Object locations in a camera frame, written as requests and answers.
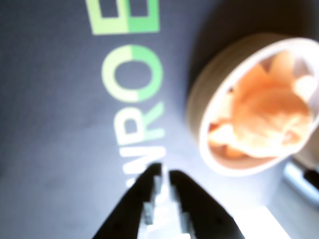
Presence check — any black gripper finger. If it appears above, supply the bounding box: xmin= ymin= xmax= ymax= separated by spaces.
xmin=168 ymin=170 xmax=244 ymax=239
xmin=93 ymin=163 xmax=164 ymax=239

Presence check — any round wooden box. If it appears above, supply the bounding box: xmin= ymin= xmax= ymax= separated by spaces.
xmin=187 ymin=32 xmax=319 ymax=177

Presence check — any orange cloth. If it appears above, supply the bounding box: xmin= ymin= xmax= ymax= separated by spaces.
xmin=206 ymin=52 xmax=318 ymax=160

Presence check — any grey mat with green letters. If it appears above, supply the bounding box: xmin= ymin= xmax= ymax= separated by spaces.
xmin=0 ymin=0 xmax=319 ymax=239

